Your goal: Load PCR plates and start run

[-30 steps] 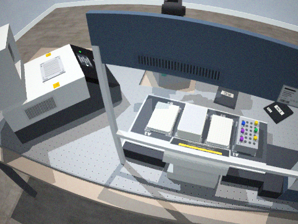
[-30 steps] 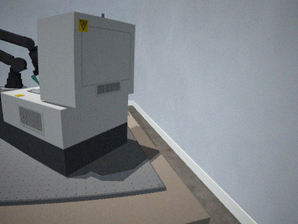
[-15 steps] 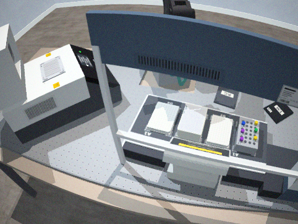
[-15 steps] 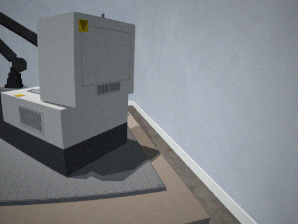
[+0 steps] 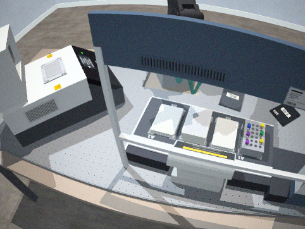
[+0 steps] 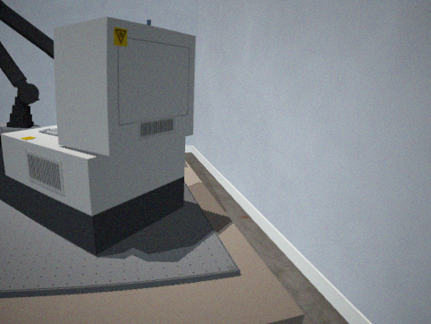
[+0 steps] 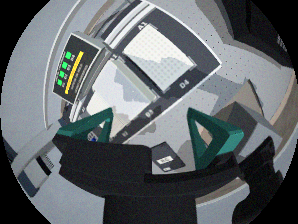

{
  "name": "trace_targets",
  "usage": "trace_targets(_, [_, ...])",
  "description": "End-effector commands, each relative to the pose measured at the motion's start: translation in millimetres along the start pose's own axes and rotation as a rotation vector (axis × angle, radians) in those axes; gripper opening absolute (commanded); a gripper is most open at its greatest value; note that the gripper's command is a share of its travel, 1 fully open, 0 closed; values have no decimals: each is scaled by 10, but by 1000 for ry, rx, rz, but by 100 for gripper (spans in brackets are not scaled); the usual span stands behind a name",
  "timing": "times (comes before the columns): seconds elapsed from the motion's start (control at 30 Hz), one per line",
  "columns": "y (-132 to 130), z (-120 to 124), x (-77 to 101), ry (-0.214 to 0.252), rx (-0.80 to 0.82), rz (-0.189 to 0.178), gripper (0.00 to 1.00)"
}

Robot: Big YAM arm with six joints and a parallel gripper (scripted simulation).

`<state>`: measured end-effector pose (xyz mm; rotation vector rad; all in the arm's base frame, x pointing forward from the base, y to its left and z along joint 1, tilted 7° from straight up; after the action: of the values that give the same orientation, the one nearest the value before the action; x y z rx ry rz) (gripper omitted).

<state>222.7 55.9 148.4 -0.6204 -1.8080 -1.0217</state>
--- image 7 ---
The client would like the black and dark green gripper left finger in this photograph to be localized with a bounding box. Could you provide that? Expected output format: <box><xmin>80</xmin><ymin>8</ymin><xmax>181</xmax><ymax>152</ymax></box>
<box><xmin>56</xmin><ymin>107</ymin><xmax>114</xmax><ymax>143</ymax></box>

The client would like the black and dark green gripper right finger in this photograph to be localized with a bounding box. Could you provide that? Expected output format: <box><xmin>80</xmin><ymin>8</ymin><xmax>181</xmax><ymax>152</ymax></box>
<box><xmin>187</xmin><ymin>107</ymin><xmax>244</xmax><ymax>170</ymax></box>

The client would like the white benchtop lab instrument with lid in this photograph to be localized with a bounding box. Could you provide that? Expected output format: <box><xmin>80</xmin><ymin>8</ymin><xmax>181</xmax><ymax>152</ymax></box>
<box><xmin>221</xmin><ymin>0</ymin><xmax>294</xmax><ymax>69</ymax></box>

